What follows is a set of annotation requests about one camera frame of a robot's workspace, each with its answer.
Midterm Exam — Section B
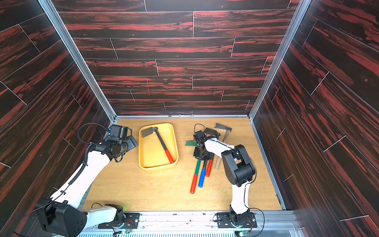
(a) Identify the green hoe red grip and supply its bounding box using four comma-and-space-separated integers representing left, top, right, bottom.
186, 141, 201, 194

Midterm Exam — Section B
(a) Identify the black hoe red grip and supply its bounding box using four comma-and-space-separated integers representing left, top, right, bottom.
141, 127, 174, 164

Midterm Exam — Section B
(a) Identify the yellow plastic storage tray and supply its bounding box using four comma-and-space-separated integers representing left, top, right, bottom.
139, 123, 179, 171

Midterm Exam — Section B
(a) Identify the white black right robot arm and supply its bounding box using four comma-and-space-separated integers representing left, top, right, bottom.
190, 130, 257, 228

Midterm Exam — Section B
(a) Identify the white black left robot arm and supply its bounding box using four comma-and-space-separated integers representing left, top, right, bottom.
35, 124, 138, 237

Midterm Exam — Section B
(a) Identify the dark hoe red grip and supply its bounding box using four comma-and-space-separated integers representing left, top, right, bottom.
204, 127, 221, 177

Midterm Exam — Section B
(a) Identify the steel hoe blue grip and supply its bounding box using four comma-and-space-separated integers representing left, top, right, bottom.
197, 136, 213, 189

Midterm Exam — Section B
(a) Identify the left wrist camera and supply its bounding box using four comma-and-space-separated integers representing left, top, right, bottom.
107, 124, 133, 143

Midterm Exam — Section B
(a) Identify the wooden handle hoe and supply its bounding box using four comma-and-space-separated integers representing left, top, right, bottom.
214, 123, 232, 170

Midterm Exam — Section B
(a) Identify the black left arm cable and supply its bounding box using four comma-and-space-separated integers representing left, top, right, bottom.
17, 122, 110, 237

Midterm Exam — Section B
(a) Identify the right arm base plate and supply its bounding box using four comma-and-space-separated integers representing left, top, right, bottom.
214, 210, 257, 229

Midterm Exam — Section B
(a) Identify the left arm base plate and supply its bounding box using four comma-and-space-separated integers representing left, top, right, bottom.
98, 212, 141, 230

